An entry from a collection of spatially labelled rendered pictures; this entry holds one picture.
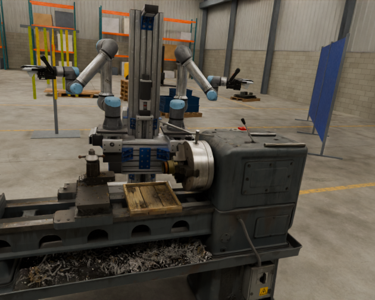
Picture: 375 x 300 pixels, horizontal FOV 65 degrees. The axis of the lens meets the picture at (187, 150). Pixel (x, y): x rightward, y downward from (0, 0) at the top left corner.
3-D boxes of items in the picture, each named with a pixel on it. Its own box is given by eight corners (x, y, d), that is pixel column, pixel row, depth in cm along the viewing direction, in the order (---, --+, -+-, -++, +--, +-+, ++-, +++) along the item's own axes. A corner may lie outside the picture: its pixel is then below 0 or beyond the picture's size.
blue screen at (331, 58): (294, 119, 989) (308, 45, 918) (320, 122, 968) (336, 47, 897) (300, 153, 612) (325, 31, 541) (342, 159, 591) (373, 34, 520)
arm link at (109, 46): (126, 47, 210) (80, 99, 203) (120, 47, 219) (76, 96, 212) (114, 34, 203) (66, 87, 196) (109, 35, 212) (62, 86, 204)
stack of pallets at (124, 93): (149, 98, 1188) (150, 80, 1166) (159, 102, 1119) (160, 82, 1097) (119, 99, 1122) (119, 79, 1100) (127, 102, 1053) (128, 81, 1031)
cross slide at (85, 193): (105, 178, 194) (105, 172, 192) (109, 211, 155) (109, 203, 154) (77, 180, 188) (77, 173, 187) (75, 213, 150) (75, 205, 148)
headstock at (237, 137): (262, 175, 237) (269, 128, 225) (301, 203, 194) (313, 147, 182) (192, 180, 218) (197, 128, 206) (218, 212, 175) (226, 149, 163)
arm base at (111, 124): (103, 125, 233) (102, 112, 230) (122, 125, 236) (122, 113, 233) (102, 130, 219) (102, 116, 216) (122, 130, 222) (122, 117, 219)
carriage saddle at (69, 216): (108, 186, 196) (108, 178, 195) (113, 224, 154) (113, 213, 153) (59, 189, 187) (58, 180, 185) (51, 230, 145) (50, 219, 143)
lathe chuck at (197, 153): (188, 173, 206) (194, 132, 192) (203, 200, 180) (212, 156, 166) (175, 174, 203) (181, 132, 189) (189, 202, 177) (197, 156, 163)
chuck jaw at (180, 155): (188, 162, 187) (186, 144, 190) (190, 159, 183) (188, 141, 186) (171, 162, 184) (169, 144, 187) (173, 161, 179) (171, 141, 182)
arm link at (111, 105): (107, 116, 216) (107, 98, 212) (101, 113, 227) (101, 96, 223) (123, 116, 223) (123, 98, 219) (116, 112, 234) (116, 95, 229)
